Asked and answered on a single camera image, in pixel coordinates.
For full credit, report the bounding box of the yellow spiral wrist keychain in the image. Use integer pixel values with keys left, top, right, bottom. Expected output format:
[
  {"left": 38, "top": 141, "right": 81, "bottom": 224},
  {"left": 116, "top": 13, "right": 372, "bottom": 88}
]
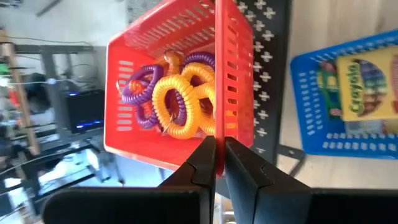
[
  {"left": 180, "top": 62, "right": 216, "bottom": 87},
  {"left": 151, "top": 74, "right": 202, "bottom": 140},
  {"left": 192, "top": 82, "right": 216, "bottom": 136}
]

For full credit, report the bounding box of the blue plastic basket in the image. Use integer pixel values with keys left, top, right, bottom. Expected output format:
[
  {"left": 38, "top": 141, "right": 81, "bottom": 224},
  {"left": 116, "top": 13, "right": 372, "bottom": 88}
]
[{"left": 289, "top": 29, "right": 398, "bottom": 160}]

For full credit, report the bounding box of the black perforated metal shelf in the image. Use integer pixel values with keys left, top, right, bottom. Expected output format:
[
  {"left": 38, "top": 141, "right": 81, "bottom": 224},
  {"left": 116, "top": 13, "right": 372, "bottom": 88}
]
[{"left": 214, "top": 0, "right": 307, "bottom": 200}]

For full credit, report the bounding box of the black computer tower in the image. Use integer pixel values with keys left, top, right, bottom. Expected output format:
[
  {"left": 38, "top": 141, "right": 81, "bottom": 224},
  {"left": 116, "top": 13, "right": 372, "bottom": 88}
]
[{"left": 64, "top": 89, "right": 105, "bottom": 134}]

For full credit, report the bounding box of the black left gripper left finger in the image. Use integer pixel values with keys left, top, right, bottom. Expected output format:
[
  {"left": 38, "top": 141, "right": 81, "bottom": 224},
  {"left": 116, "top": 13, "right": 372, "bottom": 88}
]
[{"left": 42, "top": 135, "right": 218, "bottom": 224}]

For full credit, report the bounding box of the light wooden post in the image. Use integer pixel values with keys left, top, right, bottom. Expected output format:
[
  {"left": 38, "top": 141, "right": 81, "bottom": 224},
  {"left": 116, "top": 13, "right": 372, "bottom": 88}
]
[{"left": 0, "top": 29, "right": 42, "bottom": 156}]

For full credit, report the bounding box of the red plastic basket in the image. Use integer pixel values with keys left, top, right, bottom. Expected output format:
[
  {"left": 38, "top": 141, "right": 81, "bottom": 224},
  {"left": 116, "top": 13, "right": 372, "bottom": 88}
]
[{"left": 103, "top": 0, "right": 255, "bottom": 178}]

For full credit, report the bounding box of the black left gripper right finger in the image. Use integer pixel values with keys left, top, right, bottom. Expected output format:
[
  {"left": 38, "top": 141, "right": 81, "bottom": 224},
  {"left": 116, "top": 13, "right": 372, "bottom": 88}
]
[{"left": 224, "top": 136, "right": 398, "bottom": 224}]

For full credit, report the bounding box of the grey metal desk frame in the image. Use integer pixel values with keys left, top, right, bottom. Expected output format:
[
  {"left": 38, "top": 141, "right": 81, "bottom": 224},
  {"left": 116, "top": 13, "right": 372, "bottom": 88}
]
[{"left": 14, "top": 44, "right": 96, "bottom": 144}]

